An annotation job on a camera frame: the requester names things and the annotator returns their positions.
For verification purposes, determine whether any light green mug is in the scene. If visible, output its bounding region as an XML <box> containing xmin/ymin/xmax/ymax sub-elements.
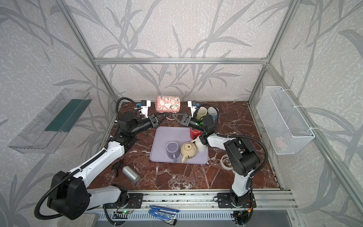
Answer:
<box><xmin>196</xmin><ymin>107</ymin><xmax>208</xmax><ymax>120</ymax></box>

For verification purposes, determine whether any blue mug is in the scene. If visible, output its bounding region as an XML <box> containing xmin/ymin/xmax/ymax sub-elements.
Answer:
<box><xmin>208</xmin><ymin>106</ymin><xmax>219</xmax><ymax>122</ymax></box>

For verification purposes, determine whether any red mug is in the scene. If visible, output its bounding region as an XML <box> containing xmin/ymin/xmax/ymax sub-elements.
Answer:
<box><xmin>190</xmin><ymin>128</ymin><xmax>202</xmax><ymax>140</ymax></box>

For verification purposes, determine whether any pink patterned mug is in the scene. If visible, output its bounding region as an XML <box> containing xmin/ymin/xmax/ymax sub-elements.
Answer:
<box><xmin>156</xmin><ymin>96</ymin><xmax>181</xmax><ymax>113</ymax></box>

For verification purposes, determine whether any white mug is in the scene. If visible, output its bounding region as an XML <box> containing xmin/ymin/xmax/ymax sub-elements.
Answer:
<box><xmin>194</xmin><ymin>136</ymin><xmax>207</xmax><ymax>152</ymax></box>

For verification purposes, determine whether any purple mug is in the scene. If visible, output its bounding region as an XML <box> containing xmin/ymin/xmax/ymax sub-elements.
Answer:
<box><xmin>166</xmin><ymin>141</ymin><xmax>180</xmax><ymax>163</ymax></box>

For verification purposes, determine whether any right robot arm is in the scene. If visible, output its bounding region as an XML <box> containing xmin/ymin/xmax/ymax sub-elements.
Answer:
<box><xmin>172</xmin><ymin>113</ymin><xmax>268</xmax><ymax>203</ymax></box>

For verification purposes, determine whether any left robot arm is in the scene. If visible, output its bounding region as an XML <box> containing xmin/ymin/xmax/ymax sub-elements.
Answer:
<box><xmin>34</xmin><ymin>112</ymin><xmax>160</xmax><ymax>220</ymax></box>

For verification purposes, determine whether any lavender plastic tray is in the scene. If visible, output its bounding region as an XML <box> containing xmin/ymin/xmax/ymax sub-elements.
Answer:
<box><xmin>150</xmin><ymin>126</ymin><xmax>209</xmax><ymax>165</ymax></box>

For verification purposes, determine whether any clear tape roll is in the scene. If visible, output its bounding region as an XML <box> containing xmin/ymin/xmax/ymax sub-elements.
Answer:
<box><xmin>220</xmin><ymin>154</ymin><xmax>233</xmax><ymax>171</ymax></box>

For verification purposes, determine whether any silver metal can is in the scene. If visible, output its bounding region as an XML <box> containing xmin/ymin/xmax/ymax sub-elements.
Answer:
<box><xmin>122</xmin><ymin>166</ymin><xmax>140</xmax><ymax>184</ymax></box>

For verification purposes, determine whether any blue stapler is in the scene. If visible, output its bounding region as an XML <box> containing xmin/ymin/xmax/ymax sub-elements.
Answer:
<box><xmin>148</xmin><ymin>206</ymin><xmax>179</xmax><ymax>226</ymax></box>

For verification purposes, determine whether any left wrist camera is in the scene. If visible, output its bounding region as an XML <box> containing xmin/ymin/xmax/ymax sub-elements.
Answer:
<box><xmin>136</xmin><ymin>100</ymin><xmax>151</xmax><ymax>119</ymax></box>

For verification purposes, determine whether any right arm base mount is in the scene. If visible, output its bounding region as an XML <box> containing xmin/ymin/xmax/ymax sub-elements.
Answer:
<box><xmin>213</xmin><ymin>190</ymin><xmax>257</xmax><ymax>209</ymax></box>

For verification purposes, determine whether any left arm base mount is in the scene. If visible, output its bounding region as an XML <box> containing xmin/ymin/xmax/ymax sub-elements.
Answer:
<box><xmin>114</xmin><ymin>189</ymin><xmax>144</xmax><ymax>209</ymax></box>

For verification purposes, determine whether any aluminium frame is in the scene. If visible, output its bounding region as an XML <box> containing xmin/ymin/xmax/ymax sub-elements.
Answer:
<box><xmin>56</xmin><ymin>1</ymin><xmax>363</xmax><ymax>212</ymax></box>

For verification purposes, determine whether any white wire basket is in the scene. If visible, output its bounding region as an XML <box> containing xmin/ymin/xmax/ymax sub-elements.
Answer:
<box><xmin>257</xmin><ymin>86</ymin><xmax>315</xmax><ymax>155</ymax></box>

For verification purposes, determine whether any clear plastic wall bin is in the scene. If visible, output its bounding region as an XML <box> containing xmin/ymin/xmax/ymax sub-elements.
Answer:
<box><xmin>8</xmin><ymin>89</ymin><xmax>92</xmax><ymax>154</ymax></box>

